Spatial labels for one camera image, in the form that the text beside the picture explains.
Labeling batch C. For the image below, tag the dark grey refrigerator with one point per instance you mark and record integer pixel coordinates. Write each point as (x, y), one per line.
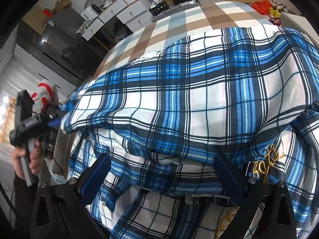
(64, 25)

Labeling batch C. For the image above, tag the red and white plush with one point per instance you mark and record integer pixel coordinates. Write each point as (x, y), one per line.
(43, 92)

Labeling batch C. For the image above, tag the checkered bed sheet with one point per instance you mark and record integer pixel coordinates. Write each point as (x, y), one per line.
(174, 29)

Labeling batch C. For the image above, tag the row of glowing bulbs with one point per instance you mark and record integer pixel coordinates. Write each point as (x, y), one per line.
(6, 109)

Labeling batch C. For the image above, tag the blue plaid shirt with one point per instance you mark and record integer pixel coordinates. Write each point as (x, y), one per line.
(199, 99)

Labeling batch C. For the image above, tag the person's left hand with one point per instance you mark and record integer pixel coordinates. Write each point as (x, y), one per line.
(17, 161)

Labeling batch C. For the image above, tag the silver suitcase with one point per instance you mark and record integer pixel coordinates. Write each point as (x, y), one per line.
(179, 11)

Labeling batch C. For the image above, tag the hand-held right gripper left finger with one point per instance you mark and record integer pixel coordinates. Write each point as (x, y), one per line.
(96, 181)

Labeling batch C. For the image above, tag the white desk with drawers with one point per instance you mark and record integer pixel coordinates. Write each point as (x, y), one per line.
(117, 7)

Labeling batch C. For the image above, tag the person's left forearm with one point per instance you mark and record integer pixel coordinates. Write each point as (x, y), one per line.
(23, 199)

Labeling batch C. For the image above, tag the dark glass wardrobe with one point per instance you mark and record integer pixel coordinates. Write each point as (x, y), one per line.
(44, 54)

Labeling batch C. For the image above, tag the black box with buttons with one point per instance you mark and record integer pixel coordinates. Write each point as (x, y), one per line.
(158, 8)

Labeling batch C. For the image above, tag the red box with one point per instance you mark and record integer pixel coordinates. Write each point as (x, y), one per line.
(48, 13)

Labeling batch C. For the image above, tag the white plastic bag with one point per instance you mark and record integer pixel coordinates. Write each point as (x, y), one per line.
(107, 0)

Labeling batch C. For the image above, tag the orange curtain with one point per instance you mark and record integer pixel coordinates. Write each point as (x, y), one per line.
(10, 132)

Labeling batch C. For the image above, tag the open cardboard box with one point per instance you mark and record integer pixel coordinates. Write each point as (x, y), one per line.
(62, 3)

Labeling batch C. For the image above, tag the orange plastic bag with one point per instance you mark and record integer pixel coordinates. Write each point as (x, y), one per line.
(261, 7)

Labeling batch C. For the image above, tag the white curtain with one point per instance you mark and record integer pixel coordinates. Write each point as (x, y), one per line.
(12, 88)

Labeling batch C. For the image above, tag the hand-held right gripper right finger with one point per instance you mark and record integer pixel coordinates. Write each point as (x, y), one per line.
(230, 181)

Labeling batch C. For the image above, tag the white electric kettle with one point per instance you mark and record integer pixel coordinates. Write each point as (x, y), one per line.
(87, 13)

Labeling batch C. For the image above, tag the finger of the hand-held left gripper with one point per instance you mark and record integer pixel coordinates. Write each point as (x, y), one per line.
(54, 123)
(52, 110)

